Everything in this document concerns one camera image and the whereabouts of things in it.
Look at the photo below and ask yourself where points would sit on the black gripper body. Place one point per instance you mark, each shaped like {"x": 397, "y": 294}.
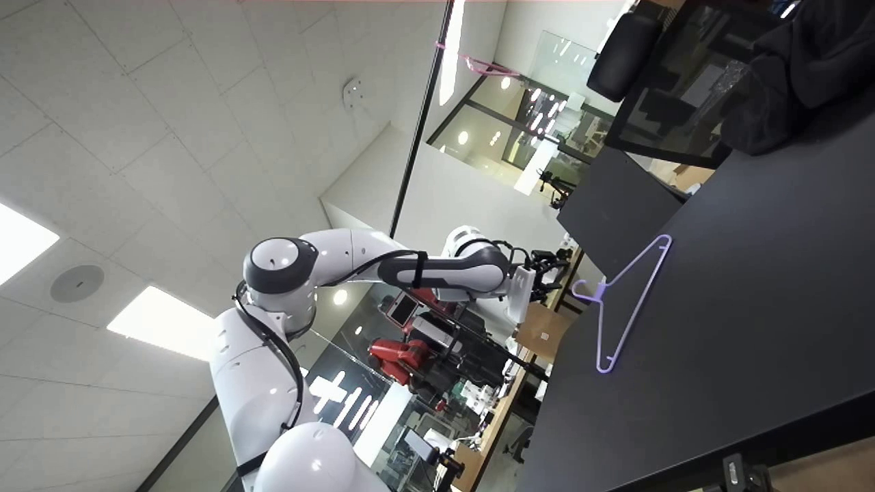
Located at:
{"x": 543, "y": 270}

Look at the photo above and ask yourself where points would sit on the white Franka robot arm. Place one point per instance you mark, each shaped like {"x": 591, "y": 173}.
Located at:
{"x": 249, "y": 385}

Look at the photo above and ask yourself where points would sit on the brown cardboard box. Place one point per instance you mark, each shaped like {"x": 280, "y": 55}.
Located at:
{"x": 543, "y": 330}

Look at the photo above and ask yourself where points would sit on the black flat board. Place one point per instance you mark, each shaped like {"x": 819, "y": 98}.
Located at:
{"x": 618, "y": 210}

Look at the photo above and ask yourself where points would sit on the red equipment piece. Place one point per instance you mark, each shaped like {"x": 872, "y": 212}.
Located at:
{"x": 401, "y": 359}

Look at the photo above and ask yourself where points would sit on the black clothes rack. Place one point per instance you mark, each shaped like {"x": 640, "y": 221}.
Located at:
{"x": 425, "y": 113}

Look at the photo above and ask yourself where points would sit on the long wooden desk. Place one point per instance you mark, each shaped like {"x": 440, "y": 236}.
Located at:
{"x": 474, "y": 461}

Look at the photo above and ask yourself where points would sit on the black framed glass panel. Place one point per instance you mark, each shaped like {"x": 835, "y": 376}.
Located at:
{"x": 685, "y": 92}

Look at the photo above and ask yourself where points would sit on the black rounded object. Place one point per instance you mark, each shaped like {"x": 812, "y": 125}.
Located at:
{"x": 625, "y": 51}

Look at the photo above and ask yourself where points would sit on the long bright light strip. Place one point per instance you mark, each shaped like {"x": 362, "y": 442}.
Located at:
{"x": 451, "y": 55}

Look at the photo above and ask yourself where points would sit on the small black clamp device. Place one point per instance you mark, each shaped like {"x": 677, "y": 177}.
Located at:
{"x": 736, "y": 471}

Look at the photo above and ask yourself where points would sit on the black hanging garment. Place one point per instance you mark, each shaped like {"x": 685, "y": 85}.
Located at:
{"x": 811, "y": 64}

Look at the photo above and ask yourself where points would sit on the round grey ceiling speaker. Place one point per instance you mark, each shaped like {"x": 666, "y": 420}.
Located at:
{"x": 78, "y": 282}

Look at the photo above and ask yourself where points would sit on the small white wall device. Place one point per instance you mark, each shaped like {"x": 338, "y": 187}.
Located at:
{"x": 353, "y": 92}

